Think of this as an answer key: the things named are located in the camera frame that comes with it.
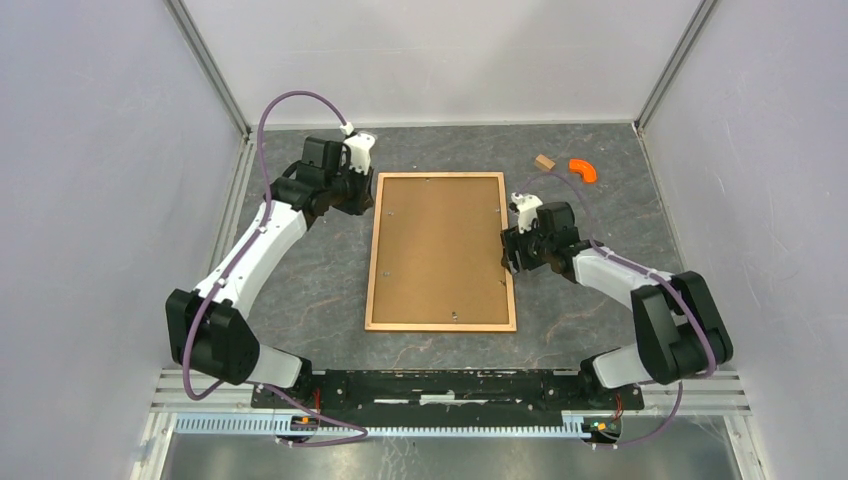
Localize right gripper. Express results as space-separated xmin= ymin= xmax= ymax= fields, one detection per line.
xmin=500 ymin=219 xmax=554 ymax=274

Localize wooden picture frame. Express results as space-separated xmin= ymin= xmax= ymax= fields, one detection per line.
xmin=365 ymin=172 xmax=517 ymax=333

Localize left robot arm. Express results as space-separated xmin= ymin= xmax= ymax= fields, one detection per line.
xmin=165 ymin=132 xmax=376 ymax=408

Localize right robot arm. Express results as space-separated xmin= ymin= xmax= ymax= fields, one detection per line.
xmin=501 ymin=194 xmax=734 ymax=408

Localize small wooden block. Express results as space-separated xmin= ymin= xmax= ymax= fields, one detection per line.
xmin=534 ymin=154 xmax=556 ymax=173

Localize orange curved plastic piece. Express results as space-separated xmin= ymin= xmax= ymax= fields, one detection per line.
xmin=568 ymin=158 xmax=598 ymax=184

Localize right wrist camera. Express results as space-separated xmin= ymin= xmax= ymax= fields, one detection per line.
xmin=509 ymin=192 xmax=543 ymax=234

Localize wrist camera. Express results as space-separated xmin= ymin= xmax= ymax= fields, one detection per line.
xmin=339 ymin=122 xmax=377 ymax=175
xmin=509 ymin=192 xmax=543 ymax=234

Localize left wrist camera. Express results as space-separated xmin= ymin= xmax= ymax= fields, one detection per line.
xmin=339 ymin=122 xmax=377 ymax=175

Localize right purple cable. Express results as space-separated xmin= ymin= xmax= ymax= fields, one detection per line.
xmin=523 ymin=173 xmax=720 ymax=452

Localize purple cable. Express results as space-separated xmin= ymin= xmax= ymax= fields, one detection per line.
xmin=181 ymin=90 xmax=370 ymax=449
xmin=523 ymin=173 xmax=720 ymax=452

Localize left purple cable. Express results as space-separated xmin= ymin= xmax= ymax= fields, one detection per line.
xmin=181 ymin=90 xmax=370 ymax=449

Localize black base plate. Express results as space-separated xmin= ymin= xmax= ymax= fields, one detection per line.
xmin=286 ymin=369 xmax=645 ymax=428

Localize aluminium rail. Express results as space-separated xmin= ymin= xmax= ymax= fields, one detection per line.
xmin=150 ymin=370 xmax=752 ymax=440

